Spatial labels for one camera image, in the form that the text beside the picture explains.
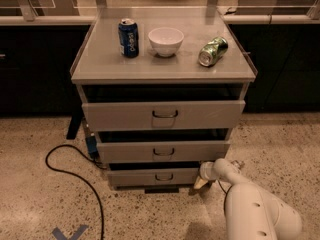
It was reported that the blue Pepsi can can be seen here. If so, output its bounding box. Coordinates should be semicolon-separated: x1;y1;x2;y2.
118;18;139;58

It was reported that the grey top drawer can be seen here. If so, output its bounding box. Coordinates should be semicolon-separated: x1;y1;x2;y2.
82;100;245;131

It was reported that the black cable right floor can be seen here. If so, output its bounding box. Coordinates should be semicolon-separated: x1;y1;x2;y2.
217;179;228;196

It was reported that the black cable left floor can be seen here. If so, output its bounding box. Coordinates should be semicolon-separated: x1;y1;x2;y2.
44;144;108;240

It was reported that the black cable floor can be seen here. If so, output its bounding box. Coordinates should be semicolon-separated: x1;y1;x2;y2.
44;144;108;240
217;179;228;196

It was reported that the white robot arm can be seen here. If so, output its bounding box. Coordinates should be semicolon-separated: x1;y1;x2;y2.
194;158;302;240

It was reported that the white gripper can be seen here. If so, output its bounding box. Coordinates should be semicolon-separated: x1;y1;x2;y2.
194;162;217;190

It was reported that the grey drawer cabinet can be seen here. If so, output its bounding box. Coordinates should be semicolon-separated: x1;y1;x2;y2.
72;7;257;189

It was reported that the grey drawer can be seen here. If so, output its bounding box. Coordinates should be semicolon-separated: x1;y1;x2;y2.
82;100;245;131
107;168;198;187
97;141;230;163

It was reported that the crushed green soda can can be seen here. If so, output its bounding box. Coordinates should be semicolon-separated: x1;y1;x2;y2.
198;37;228;67

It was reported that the black table leg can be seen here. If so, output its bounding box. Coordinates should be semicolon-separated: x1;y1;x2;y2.
66;112;83;140

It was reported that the white bowl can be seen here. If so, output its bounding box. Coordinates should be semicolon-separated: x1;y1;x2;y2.
148;27;184;57

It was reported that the grey middle drawer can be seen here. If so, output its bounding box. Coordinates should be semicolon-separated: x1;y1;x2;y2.
97;141;230;163

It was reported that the grey bottom drawer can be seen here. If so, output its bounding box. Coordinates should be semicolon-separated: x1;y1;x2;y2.
107;168;198;187

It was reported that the blue power adapter box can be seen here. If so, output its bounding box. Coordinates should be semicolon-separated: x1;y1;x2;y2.
85;136;99;159

